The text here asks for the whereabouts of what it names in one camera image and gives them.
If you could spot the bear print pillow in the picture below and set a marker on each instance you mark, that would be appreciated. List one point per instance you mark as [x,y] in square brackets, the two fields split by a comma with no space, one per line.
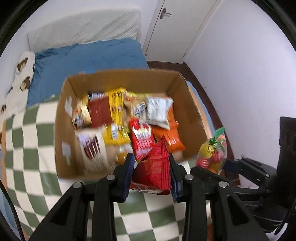
[17,97]

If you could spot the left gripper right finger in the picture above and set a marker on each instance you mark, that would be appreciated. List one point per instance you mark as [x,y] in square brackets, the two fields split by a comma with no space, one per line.
[190,188]

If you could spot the white mattress headboard cover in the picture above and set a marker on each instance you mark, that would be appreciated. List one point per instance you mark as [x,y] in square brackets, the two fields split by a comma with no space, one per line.
[87,27]

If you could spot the blue bed sheet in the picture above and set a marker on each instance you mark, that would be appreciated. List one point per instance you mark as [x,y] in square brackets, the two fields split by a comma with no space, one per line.
[53,65]

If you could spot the small red triangular packet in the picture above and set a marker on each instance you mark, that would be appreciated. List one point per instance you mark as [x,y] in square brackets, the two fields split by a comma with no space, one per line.
[153,173]

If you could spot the white chocolate stick packet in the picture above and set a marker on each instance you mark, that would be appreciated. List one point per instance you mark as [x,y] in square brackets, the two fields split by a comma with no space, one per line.
[93,150]

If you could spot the metal door handle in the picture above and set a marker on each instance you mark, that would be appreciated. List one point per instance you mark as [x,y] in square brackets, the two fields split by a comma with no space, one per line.
[164,13]

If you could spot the dark red snack packet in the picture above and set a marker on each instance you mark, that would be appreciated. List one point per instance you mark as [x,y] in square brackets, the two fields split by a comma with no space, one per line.
[99,110]

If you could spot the small yellow snack packet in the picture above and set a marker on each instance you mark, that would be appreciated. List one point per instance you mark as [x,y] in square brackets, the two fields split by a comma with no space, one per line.
[115,135]

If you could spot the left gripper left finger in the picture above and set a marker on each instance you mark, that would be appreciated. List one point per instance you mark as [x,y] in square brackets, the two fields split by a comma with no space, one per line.
[110,189]

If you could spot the red crown spicy snack packet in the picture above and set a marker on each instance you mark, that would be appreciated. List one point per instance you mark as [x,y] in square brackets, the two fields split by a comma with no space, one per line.
[142,138]

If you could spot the orange snack packet QR code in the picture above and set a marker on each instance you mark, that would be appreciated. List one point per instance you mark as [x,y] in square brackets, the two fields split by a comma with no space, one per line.
[173,141]

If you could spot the green yellow candy bag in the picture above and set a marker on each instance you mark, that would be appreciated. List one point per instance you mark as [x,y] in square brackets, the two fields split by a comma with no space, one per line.
[213,153]

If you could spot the white door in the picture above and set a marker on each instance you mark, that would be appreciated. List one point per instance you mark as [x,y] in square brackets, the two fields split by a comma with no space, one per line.
[171,38]

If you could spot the gold panda candy packet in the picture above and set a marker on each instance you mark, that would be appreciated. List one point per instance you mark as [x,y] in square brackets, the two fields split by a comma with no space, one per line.
[81,117]

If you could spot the white printed snack packet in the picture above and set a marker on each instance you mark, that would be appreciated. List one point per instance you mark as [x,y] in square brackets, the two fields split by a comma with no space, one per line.
[157,111]

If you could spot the orange round candy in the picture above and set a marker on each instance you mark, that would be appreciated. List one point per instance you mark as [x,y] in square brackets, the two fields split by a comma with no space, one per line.
[120,158]

